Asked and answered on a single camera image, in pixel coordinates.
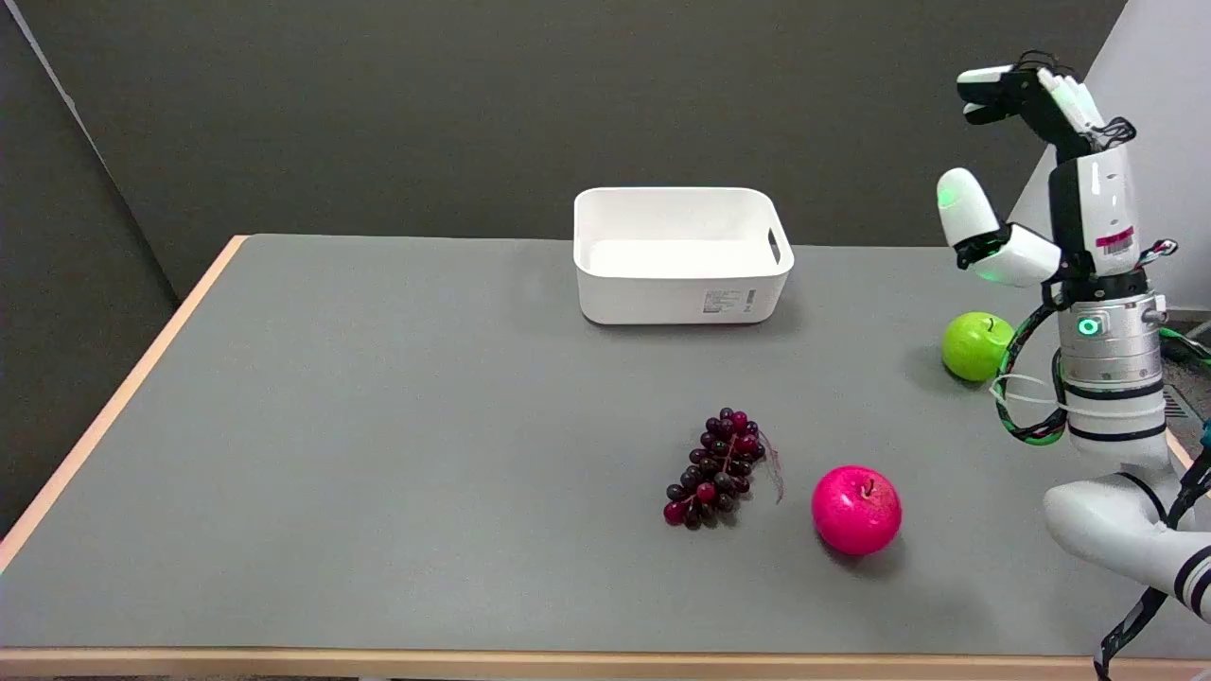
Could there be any red apple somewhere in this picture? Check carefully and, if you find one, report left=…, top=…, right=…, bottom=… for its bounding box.
left=811, top=464, right=904, bottom=557

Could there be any black green braided cable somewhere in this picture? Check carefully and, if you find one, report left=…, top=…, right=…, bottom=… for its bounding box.
left=990, top=301, right=1072, bottom=447

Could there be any dark purple grape bunch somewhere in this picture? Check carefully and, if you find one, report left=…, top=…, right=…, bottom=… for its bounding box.
left=662, top=407, right=785, bottom=531

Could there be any white plastic storage bin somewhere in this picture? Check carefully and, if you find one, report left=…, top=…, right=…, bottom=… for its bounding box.
left=572, top=186, right=796, bottom=327

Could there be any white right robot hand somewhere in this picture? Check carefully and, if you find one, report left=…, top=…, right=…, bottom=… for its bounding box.
left=936, top=53, right=1179, bottom=288

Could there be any green apple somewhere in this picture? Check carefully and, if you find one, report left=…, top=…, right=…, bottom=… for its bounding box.
left=940, top=311, right=1016, bottom=383

